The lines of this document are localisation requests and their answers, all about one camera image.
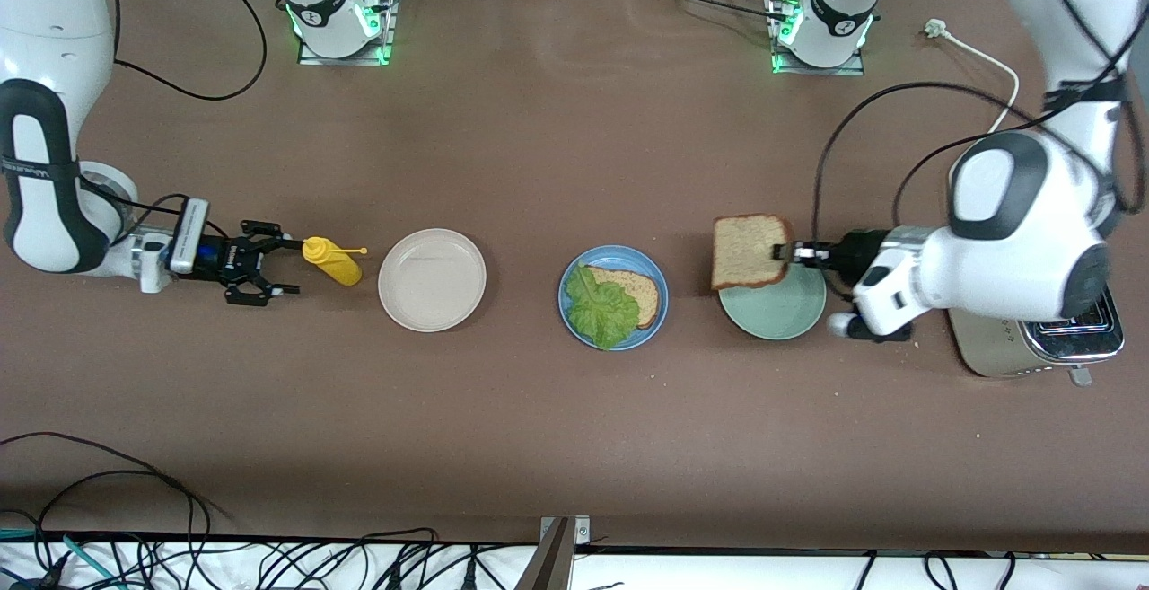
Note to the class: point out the yellow mustard squeeze bottle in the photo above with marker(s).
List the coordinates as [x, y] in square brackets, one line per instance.
[337, 265]

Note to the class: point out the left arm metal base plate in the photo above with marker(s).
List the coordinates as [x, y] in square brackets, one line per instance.
[808, 71]

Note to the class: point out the green lettuce leaf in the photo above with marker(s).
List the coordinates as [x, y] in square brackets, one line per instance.
[601, 312]

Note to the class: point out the brown bread slice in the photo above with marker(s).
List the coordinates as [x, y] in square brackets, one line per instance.
[646, 294]
[745, 253]

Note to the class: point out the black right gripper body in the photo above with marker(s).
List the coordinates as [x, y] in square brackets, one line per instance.
[235, 259]

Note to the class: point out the beige chrome toaster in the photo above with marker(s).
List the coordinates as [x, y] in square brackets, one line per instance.
[987, 349]

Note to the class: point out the blue plate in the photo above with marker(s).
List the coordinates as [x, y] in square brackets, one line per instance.
[655, 325]

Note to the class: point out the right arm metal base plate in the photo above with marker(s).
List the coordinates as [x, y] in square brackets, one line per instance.
[391, 24]

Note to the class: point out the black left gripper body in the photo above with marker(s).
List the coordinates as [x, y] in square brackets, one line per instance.
[860, 252]

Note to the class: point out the pale green plate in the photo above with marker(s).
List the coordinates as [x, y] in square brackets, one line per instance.
[776, 313]

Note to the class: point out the metal frame bracket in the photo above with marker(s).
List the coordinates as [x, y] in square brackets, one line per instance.
[552, 563]

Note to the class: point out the beige plate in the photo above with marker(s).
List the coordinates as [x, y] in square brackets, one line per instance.
[431, 280]

